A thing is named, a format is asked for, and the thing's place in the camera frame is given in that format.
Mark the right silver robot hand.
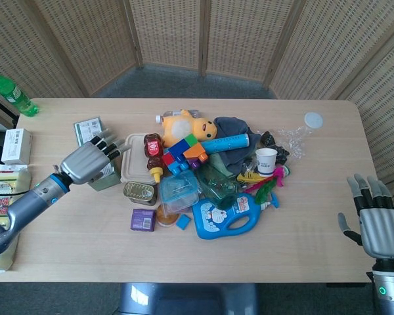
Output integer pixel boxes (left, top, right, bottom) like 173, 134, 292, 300
337, 173, 394, 260

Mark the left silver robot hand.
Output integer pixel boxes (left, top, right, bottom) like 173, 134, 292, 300
58, 128, 132, 185

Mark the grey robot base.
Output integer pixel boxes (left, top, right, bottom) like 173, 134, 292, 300
119, 282, 260, 315

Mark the red sauce bottle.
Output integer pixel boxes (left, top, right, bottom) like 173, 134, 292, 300
143, 132, 164, 183

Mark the green white carton box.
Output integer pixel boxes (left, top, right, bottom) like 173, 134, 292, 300
73, 117, 119, 192

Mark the beige lunch box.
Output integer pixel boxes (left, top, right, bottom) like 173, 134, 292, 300
120, 132, 157, 184

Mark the gold sardine tin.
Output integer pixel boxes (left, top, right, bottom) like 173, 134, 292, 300
123, 181, 157, 206

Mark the small white cardboard box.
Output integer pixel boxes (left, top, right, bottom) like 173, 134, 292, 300
1, 128, 32, 165

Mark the purple small box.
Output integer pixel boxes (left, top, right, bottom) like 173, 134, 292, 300
129, 208, 157, 232

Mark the yellow sponge multipack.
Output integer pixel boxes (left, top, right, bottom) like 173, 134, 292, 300
0, 165, 32, 273

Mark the green plastic soda bottle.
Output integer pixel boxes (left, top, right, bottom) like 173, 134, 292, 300
0, 66, 40, 117

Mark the clear container with blue lid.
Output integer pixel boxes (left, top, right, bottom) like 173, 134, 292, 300
160, 171, 200, 215

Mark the orange round jar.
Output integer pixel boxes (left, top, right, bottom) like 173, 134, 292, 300
156, 203, 181, 228

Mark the colourful building block toy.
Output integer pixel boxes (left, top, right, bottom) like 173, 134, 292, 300
161, 133, 209, 175

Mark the yellow plush toy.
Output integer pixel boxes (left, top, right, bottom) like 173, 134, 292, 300
161, 109, 217, 148

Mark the small blue square block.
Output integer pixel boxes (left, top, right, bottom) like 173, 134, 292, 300
175, 215, 192, 230

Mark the clear crumpled plastic wrap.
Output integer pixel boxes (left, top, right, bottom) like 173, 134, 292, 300
275, 124, 313, 158

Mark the colourful feather shuttlecock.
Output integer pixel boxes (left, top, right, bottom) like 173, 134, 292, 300
236, 165, 290, 205

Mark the white round lid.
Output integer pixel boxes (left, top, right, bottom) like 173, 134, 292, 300
303, 112, 324, 129

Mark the white paper cup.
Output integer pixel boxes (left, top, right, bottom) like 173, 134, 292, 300
255, 148, 278, 178

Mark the black crumpled object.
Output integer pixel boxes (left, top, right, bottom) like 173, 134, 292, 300
259, 131, 290, 165

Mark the green cloth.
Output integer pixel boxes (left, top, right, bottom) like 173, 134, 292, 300
207, 152, 232, 171

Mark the green glass bottle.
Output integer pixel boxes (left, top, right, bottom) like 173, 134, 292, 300
196, 163, 240, 210

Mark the blue cylindrical tube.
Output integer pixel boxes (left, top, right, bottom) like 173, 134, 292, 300
198, 133, 250, 154

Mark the blue detergent bottle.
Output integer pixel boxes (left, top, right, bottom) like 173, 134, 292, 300
191, 191, 280, 240

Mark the dark blue cloth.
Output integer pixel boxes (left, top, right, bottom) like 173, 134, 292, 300
207, 116, 261, 174

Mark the wicker folding screen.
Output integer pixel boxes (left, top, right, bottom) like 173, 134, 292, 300
0, 0, 394, 211

